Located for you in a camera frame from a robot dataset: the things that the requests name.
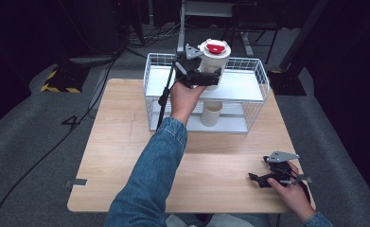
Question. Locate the white cup with red lid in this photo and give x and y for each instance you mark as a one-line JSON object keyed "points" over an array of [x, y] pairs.
{"points": [[214, 60]]}

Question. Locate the person's right hand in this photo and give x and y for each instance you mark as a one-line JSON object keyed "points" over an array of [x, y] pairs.
{"points": [[294, 197]]}

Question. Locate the person's left hand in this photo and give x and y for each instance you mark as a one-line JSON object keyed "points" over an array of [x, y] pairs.
{"points": [[184, 102]]}

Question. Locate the black stand with square base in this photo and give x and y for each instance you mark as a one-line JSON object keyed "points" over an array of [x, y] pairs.
{"points": [[288, 80]]}

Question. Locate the white paper cup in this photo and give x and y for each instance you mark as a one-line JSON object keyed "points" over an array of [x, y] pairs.
{"points": [[211, 115]]}

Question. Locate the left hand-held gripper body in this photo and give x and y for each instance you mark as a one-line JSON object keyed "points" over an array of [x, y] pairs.
{"points": [[189, 64]]}

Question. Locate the yellow black striped stand base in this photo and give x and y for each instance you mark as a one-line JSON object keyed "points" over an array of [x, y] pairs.
{"points": [[62, 80]]}

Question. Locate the grey tape strip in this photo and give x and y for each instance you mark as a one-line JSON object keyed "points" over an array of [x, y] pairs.
{"points": [[76, 182]]}

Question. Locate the white desk leg frame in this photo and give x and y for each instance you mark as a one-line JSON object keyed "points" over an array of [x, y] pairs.
{"points": [[185, 19]]}

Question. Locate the small grey tape piece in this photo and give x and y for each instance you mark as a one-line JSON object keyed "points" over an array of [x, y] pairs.
{"points": [[308, 179]]}

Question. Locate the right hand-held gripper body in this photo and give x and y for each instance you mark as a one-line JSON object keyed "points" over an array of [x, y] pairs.
{"points": [[280, 156]]}

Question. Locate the person's legs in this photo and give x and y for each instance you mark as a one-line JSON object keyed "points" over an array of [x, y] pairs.
{"points": [[223, 221]]}

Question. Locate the black metal chair frame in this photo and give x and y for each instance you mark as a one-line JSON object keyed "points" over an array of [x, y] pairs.
{"points": [[252, 22]]}

